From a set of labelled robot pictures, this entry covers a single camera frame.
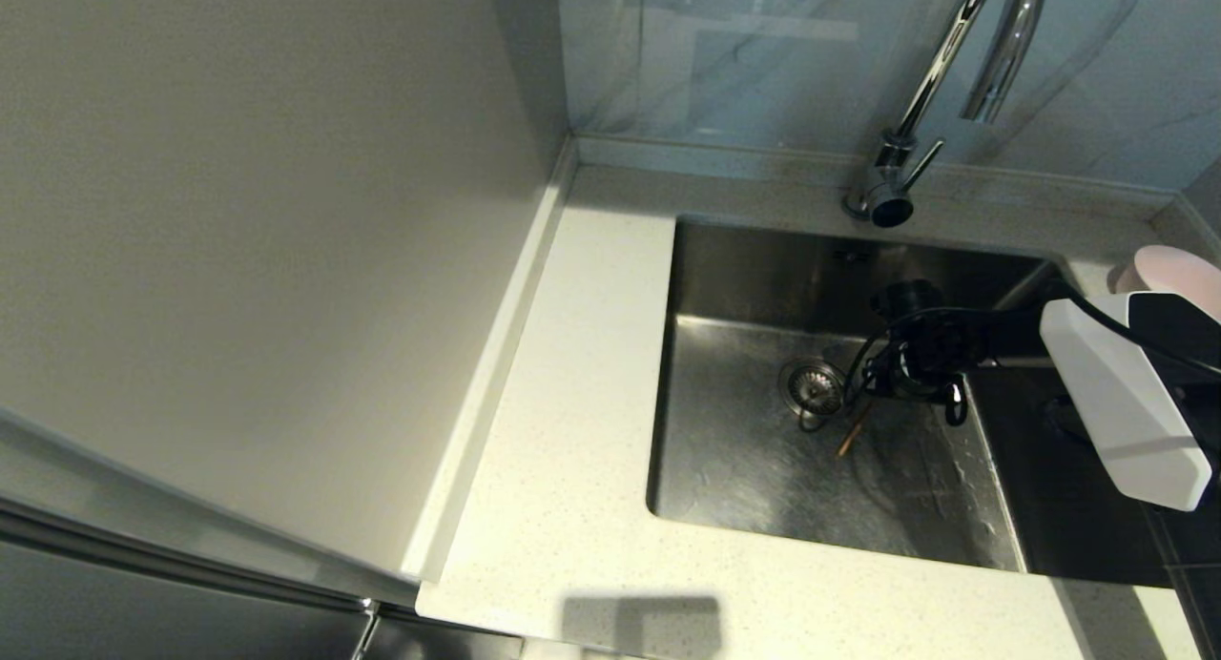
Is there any wooden chopstick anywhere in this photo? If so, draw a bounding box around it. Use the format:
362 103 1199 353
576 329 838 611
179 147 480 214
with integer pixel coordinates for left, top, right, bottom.
837 401 874 459

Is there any chrome gooseneck faucet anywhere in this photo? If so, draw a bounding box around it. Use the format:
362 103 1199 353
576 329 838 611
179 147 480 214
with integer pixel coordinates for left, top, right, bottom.
843 0 1050 229

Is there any pink plastic bowl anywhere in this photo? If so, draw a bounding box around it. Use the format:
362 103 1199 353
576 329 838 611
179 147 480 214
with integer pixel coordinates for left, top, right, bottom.
1116 245 1221 320

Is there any metal sink drain strainer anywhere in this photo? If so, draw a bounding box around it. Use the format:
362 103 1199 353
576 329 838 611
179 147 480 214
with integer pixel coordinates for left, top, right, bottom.
777 358 857 424

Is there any stainless steel sink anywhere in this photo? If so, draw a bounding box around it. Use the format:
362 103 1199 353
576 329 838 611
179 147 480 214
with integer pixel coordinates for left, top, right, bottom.
646 217 1179 585

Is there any grey tall cabinet door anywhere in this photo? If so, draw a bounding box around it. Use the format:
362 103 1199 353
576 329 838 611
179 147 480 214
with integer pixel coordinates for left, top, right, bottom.
0 493 524 660

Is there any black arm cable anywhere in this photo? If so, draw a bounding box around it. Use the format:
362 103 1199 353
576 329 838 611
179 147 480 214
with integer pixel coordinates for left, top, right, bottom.
1045 280 1221 380

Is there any chrome cabinet door handle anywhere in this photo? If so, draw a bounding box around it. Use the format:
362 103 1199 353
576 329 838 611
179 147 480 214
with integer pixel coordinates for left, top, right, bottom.
349 595 383 660

